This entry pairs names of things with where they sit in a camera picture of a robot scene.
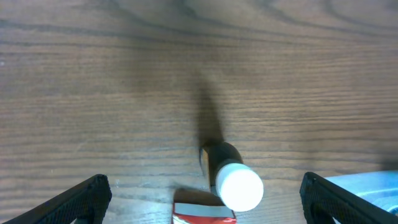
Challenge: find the black bottle white cap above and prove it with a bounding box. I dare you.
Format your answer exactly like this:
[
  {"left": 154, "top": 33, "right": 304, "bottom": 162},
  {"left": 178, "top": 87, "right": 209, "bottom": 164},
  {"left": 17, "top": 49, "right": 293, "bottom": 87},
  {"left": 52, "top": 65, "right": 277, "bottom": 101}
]
[{"left": 200, "top": 142, "right": 264, "bottom": 212}]

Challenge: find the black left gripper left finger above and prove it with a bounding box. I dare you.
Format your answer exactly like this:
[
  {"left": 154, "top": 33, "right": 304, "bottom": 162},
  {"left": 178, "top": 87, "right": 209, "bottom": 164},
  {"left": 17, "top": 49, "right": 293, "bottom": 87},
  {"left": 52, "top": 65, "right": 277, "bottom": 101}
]
[{"left": 4, "top": 174, "right": 112, "bottom": 224}]

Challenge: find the red Panadol box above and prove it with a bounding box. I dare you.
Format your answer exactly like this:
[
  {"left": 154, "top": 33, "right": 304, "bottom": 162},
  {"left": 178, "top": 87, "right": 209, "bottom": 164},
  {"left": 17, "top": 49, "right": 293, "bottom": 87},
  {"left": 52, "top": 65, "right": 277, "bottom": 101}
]
[{"left": 171, "top": 189, "right": 237, "bottom": 224}]

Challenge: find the clear plastic container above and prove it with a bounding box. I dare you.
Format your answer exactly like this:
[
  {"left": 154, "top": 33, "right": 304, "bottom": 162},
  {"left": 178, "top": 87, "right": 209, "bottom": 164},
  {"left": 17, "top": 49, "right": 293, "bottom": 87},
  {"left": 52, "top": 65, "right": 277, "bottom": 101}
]
[{"left": 319, "top": 170, "right": 397, "bottom": 223}]

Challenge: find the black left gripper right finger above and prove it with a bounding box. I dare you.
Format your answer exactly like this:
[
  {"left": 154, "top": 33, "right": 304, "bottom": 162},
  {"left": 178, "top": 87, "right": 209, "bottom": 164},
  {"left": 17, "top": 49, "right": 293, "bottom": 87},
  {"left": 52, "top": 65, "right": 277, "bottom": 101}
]
[{"left": 300, "top": 171, "right": 397, "bottom": 224}]

